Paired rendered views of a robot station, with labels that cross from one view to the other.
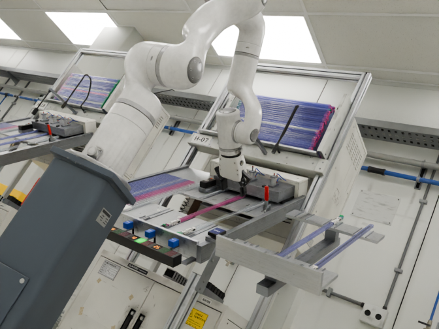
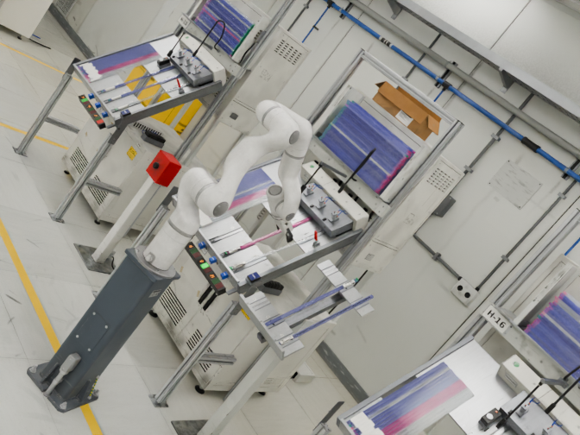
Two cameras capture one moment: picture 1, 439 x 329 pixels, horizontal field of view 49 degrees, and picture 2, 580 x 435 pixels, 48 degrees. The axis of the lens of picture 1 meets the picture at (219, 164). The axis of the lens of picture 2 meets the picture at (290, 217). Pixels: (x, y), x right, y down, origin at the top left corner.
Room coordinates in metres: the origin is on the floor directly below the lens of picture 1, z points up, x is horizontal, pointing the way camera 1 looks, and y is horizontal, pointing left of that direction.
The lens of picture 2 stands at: (-1.22, 0.02, 1.76)
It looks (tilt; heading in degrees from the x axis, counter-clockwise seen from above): 13 degrees down; 358
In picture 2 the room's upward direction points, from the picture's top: 38 degrees clockwise
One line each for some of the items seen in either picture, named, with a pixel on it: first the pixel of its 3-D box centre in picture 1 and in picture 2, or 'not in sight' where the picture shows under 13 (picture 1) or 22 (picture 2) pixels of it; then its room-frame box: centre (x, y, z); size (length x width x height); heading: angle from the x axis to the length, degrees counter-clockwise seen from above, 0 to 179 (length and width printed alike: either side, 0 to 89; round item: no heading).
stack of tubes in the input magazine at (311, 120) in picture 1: (279, 125); (368, 147); (2.13, -0.17, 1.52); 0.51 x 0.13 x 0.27; 52
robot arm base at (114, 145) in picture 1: (115, 144); (167, 245); (1.21, 0.26, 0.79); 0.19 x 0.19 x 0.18
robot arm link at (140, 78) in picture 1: (146, 79); (193, 199); (1.23, 0.29, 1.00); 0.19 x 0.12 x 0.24; 56
